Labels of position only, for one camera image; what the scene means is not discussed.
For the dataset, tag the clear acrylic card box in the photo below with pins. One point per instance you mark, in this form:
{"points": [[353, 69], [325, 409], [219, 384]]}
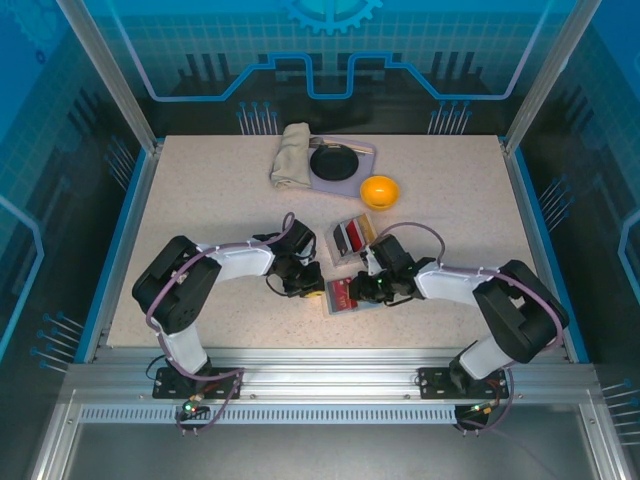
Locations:
{"points": [[345, 257]]}

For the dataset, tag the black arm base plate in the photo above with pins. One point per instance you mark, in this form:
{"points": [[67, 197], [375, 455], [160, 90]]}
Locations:
{"points": [[435, 385], [170, 387]]}

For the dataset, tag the orange bowl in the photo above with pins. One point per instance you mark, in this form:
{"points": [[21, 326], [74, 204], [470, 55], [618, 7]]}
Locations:
{"points": [[380, 192]]}

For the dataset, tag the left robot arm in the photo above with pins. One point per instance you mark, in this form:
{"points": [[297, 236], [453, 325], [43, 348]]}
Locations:
{"points": [[175, 295]]}

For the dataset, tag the aluminium frame post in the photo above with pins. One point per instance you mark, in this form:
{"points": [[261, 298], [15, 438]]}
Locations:
{"points": [[110, 75], [552, 75]]}

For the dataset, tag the stack of gold cards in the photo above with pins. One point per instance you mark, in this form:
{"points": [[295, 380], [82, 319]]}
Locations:
{"points": [[366, 229]]}

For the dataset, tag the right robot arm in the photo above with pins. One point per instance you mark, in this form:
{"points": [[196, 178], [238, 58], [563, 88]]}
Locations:
{"points": [[520, 310]]}

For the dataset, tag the aluminium mounting rail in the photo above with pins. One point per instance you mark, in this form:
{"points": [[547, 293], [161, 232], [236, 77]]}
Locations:
{"points": [[325, 370]]}

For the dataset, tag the lavender tray mat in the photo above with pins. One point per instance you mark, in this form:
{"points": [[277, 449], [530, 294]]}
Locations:
{"points": [[364, 167]]}

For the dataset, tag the stack of red cards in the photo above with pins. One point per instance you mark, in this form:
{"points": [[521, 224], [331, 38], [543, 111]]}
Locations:
{"points": [[355, 234]]}

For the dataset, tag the single red card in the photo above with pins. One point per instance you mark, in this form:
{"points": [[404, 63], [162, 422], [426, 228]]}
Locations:
{"points": [[340, 296]]}

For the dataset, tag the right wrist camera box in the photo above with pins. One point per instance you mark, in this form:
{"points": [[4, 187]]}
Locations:
{"points": [[369, 259]]}

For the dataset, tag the beige folded cloth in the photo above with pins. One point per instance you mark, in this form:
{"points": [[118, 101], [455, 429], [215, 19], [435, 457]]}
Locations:
{"points": [[291, 156]]}

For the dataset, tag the black round plate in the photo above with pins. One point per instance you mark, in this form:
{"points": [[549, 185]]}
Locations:
{"points": [[334, 163]]}

